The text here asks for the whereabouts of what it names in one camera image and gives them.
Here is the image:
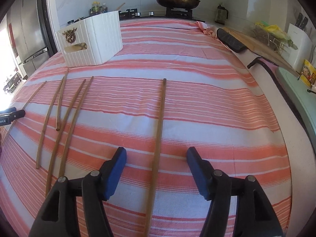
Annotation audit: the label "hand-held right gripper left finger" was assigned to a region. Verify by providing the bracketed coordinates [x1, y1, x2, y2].
[29, 147, 127, 237]

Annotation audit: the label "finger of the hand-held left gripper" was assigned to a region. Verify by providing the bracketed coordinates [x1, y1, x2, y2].
[0, 107, 26, 119]

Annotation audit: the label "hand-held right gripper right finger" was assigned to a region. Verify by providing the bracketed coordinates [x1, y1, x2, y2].
[187, 147, 285, 237]

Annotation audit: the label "row of wooden chopsticks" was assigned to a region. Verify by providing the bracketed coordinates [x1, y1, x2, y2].
[2, 68, 94, 198]

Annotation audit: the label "white ribbed utensil box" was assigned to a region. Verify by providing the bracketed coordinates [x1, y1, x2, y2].
[56, 10, 123, 68]

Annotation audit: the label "dark wooden furniture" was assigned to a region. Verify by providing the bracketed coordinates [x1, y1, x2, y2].
[2, 71, 22, 95]

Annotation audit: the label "pink striped tablecloth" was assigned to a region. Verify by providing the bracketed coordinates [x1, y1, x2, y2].
[0, 17, 292, 237]

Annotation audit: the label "red hanging cloth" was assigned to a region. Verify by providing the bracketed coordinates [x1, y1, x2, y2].
[8, 22, 14, 53]

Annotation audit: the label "grey refrigerator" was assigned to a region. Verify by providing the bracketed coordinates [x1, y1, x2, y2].
[6, 0, 54, 77]

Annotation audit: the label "light green tray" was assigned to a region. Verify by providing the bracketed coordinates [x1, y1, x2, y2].
[276, 66, 316, 149]

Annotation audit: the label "yellow cap condiment bottle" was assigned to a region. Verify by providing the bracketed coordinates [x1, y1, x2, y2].
[89, 1, 102, 16]

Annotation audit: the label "black ribbed pad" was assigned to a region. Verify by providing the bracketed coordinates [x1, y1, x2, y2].
[216, 28, 247, 53]

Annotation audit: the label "wooden cutting board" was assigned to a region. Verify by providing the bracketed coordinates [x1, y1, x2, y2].
[223, 27, 300, 77]

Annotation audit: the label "yellow printed cup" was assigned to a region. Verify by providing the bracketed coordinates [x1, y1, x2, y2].
[299, 59, 316, 84]

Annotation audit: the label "dark glass pitcher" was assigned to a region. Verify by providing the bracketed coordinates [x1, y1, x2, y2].
[215, 3, 229, 25]

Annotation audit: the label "yellow plastic bag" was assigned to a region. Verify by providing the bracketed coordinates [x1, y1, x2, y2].
[255, 22, 291, 40]

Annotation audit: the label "black gas stove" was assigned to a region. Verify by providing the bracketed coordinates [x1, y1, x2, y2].
[118, 7, 206, 22]

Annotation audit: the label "white knife block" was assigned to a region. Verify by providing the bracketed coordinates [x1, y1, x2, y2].
[286, 22, 312, 71]

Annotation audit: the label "wire dish rack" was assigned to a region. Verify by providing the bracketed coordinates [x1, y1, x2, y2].
[251, 25, 298, 55]

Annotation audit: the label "black handled kitchen knives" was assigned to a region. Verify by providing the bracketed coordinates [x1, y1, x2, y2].
[295, 12, 309, 29]

